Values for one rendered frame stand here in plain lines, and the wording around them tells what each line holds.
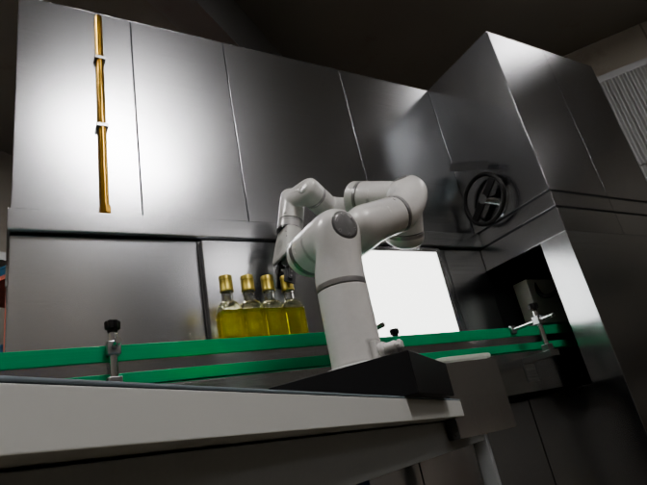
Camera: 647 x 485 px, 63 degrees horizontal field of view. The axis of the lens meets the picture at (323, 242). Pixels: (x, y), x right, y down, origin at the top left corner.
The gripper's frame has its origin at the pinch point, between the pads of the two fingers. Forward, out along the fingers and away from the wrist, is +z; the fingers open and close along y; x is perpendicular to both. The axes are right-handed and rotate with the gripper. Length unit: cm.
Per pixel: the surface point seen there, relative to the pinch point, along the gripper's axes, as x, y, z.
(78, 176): -57, -14, -22
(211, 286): -17.2, -11.7, 1.7
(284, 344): -4.6, 13.9, 22.9
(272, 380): -7.3, 15.7, 32.1
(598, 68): 282, -53, -286
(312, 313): 14.3, -12.1, 2.5
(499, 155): 81, 7, -71
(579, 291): 97, 18, -13
